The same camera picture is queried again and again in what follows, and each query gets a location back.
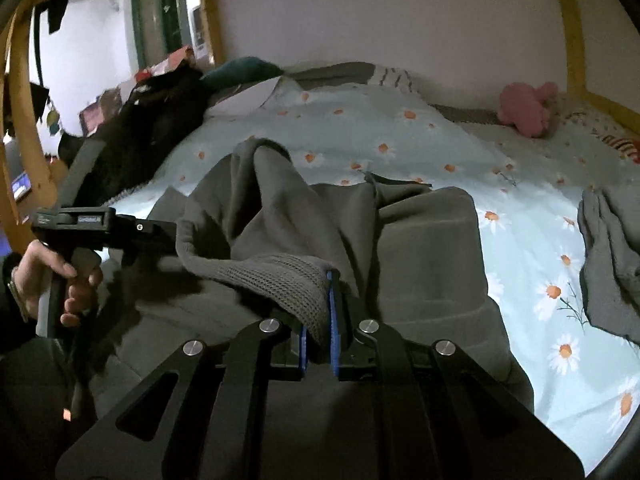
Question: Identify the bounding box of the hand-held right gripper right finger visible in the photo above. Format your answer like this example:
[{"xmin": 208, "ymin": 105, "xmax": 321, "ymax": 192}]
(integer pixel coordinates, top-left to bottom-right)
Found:
[{"xmin": 325, "ymin": 269, "xmax": 586, "ymax": 480}]

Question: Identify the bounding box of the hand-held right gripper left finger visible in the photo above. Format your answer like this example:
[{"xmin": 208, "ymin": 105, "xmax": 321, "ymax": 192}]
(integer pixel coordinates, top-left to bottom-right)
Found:
[{"xmin": 55, "ymin": 317, "xmax": 307, "ymax": 480}]

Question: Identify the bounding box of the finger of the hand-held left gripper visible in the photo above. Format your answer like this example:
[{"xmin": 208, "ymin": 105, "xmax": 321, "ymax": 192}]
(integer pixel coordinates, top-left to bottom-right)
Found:
[{"xmin": 112, "ymin": 214, "xmax": 179, "ymax": 252}]

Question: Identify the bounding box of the grey zip hoodie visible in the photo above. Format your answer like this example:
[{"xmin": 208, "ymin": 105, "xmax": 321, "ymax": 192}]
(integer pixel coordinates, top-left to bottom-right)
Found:
[{"xmin": 75, "ymin": 137, "xmax": 536, "ymax": 421}]

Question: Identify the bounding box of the person's left forearm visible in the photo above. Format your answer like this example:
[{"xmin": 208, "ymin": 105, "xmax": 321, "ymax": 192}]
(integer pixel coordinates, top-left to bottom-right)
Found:
[{"xmin": 0, "ymin": 255, "xmax": 31, "ymax": 353}]

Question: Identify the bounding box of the black clothes pile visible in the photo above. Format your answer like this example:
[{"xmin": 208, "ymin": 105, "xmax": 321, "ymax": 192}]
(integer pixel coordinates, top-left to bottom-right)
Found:
[{"xmin": 57, "ymin": 60, "xmax": 211, "ymax": 206}]

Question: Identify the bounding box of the person's left hand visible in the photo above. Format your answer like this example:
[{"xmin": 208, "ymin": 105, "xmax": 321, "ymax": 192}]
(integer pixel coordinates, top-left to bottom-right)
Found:
[{"xmin": 12, "ymin": 240, "xmax": 103, "ymax": 328}]

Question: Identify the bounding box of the computer monitor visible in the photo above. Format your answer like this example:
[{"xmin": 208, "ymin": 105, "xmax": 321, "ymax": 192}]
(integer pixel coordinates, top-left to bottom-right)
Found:
[{"xmin": 10, "ymin": 170, "xmax": 32, "ymax": 202}]

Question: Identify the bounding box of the red patterned box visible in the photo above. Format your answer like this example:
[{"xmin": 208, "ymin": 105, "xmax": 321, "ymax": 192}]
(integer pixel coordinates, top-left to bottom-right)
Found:
[{"xmin": 150, "ymin": 46, "xmax": 193, "ymax": 78}]

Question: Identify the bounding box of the teal pillow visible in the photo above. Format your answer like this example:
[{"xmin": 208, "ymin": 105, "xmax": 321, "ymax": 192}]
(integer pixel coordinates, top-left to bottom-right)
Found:
[{"xmin": 202, "ymin": 56, "xmax": 283, "ymax": 92}]

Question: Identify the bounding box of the green framed window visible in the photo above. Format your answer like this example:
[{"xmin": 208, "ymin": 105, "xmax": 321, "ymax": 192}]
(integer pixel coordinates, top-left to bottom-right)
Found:
[{"xmin": 130, "ymin": 0, "xmax": 221, "ymax": 68}]

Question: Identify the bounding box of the floral light blue duvet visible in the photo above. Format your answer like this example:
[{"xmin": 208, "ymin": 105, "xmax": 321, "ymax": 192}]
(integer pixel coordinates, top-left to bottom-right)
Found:
[{"xmin": 107, "ymin": 77, "xmax": 640, "ymax": 476}]

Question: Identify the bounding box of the dark grey blanket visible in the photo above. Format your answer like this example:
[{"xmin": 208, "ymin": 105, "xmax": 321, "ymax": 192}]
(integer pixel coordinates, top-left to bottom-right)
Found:
[{"xmin": 285, "ymin": 62, "xmax": 376, "ymax": 86}]

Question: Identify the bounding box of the striped cloth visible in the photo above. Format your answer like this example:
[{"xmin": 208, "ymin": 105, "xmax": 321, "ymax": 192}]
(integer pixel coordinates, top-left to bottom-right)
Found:
[{"xmin": 370, "ymin": 66, "xmax": 426, "ymax": 92}]

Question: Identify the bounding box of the grey folded garment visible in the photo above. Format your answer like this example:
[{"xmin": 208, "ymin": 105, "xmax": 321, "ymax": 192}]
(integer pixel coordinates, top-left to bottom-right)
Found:
[{"xmin": 577, "ymin": 185, "xmax": 640, "ymax": 346}]

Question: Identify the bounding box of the pink plush toy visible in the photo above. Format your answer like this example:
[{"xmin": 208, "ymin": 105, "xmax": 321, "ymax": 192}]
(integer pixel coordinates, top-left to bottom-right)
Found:
[{"xmin": 499, "ymin": 81, "xmax": 560, "ymax": 139}]

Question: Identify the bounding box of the dotted white pillow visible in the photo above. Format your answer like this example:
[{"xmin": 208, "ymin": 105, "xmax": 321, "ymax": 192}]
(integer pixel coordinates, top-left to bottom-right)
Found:
[{"xmin": 555, "ymin": 100, "xmax": 631, "ymax": 136}]

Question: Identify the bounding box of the cartoon cat pillow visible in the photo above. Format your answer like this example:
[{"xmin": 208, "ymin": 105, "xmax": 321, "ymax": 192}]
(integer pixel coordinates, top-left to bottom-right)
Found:
[{"xmin": 600, "ymin": 132, "xmax": 640, "ymax": 166}]

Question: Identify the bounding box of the white wall appliance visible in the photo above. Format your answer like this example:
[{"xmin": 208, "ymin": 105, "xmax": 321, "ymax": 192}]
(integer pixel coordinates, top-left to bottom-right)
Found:
[{"xmin": 189, "ymin": 2, "xmax": 211, "ymax": 58}]

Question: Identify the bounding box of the wooden bunk bed frame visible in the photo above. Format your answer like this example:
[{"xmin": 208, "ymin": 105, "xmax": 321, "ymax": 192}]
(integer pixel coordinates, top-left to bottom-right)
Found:
[{"xmin": 0, "ymin": 0, "xmax": 640, "ymax": 241}]

